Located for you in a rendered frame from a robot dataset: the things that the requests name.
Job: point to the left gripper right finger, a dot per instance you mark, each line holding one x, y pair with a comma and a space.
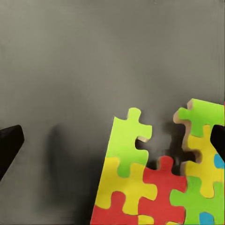
217, 139

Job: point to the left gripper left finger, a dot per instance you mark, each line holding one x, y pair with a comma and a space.
11, 140

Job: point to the desk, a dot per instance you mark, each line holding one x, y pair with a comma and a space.
69, 67

